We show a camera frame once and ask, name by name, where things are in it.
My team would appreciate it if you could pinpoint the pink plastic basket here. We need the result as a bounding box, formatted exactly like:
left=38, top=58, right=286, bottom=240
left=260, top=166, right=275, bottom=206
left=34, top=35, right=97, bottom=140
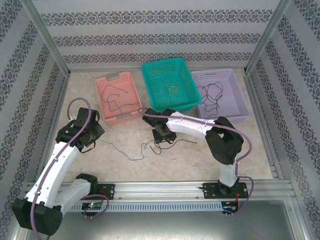
left=95, top=71, right=144, bottom=127

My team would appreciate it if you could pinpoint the aluminium frame post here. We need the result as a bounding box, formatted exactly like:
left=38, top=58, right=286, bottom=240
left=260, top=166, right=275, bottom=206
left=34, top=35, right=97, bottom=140
left=20, top=0, right=72, bottom=76
left=243, top=0, right=292, bottom=75

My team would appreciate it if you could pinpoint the small circuit board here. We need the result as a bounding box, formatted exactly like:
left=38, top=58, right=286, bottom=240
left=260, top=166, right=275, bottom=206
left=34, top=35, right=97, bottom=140
left=222, top=200, right=237, bottom=211
left=82, top=201, right=104, bottom=210

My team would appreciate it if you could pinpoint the yellow cable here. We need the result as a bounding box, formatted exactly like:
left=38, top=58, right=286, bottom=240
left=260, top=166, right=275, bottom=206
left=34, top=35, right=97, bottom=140
left=163, top=82, right=180, bottom=97

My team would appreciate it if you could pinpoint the short purple cable loop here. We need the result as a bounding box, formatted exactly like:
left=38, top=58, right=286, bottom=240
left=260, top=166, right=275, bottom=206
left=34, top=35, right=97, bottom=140
left=83, top=194, right=110, bottom=220

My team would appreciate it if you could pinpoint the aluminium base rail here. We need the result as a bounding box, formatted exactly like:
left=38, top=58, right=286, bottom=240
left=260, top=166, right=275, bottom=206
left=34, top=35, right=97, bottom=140
left=24, top=180, right=294, bottom=201

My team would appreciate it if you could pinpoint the grey slotted cable duct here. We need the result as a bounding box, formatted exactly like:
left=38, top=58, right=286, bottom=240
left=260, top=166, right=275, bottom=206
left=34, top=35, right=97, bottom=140
left=63, top=200, right=225, bottom=214

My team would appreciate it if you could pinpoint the light blue cable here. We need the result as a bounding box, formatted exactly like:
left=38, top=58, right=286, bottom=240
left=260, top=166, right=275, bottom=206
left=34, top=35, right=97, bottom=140
left=98, top=139, right=154, bottom=162

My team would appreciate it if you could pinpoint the black cable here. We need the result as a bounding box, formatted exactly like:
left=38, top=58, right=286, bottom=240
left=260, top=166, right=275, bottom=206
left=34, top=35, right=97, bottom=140
left=195, top=80, right=225, bottom=119
left=149, top=138, right=199, bottom=156

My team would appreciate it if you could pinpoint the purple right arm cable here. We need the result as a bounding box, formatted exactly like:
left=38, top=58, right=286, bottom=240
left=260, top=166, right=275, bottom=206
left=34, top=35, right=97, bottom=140
left=138, top=107, right=256, bottom=216

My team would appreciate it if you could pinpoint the lavender plastic basket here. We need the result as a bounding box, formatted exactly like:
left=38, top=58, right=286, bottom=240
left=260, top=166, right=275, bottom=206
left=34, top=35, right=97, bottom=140
left=190, top=68, right=251, bottom=125

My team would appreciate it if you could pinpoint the aluminium frame rail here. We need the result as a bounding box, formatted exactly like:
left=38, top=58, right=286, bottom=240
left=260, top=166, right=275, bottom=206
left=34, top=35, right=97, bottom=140
left=51, top=73, right=72, bottom=185
left=242, top=71, right=285, bottom=181

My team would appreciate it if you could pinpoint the teal plastic basket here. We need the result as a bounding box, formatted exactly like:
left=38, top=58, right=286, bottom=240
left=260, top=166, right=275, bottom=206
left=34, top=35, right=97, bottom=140
left=140, top=57, right=203, bottom=114

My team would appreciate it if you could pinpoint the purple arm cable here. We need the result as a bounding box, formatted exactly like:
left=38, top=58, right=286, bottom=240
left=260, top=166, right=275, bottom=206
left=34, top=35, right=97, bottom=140
left=29, top=97, right=90, bottom=236
left=138, top=107, right=256, bottom=216

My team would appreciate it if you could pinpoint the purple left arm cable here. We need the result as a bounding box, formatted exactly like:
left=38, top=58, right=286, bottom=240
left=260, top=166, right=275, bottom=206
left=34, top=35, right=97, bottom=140
left=29, top=97, right=90, bottom=236

